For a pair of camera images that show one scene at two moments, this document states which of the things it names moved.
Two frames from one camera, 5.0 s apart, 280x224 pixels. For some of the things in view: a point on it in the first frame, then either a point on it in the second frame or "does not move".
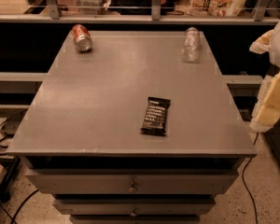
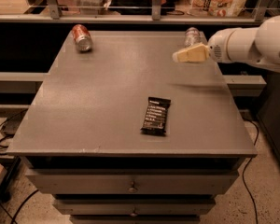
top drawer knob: (133, 189) does not move
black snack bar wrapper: (156, 116) does not move
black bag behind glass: (137, 0) does not move
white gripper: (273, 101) to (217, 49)
